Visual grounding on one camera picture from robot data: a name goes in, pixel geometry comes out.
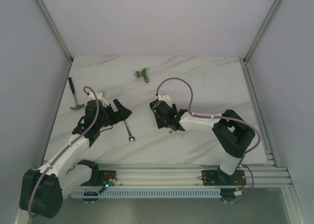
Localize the black fuse box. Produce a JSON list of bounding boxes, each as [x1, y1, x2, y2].
[[150, 100, 173, 129]]

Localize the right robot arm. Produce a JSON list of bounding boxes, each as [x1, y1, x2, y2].
[[150, 100, 261, 186]]

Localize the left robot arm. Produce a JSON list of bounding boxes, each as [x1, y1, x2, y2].
[[19, 99, 132, 218]]

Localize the silver combination wrench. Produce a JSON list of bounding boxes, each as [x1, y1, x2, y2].
[[124, 120, 135, 142]]

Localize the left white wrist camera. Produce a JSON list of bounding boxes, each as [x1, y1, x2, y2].
[[87, 91, 109, 108]]

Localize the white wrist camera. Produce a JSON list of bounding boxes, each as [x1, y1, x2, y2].
[[87, 91, 109, 108], [157, 94, 172, 107]]

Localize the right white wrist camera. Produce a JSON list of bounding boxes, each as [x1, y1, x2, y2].
[[157, 94, 172, 107]]

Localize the hammer with black handle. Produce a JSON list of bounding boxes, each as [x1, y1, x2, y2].
[[68, 77, 85, 110]]

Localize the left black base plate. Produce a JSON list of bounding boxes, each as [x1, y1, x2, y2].
[[81, 170, 116, 186]]

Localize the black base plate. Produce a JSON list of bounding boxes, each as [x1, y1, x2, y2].
[[81, 170, 116, 186], [201, 169, 247, 186]]

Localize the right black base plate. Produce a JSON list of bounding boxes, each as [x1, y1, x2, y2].
[[201, 169, 247, 186]]

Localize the white slotted cable duct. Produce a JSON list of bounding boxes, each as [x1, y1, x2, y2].
[[69, 188, 221, 199]]

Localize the aluminium frame rail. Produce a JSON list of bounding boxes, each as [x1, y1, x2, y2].
[[26, 161, 294, 187]]

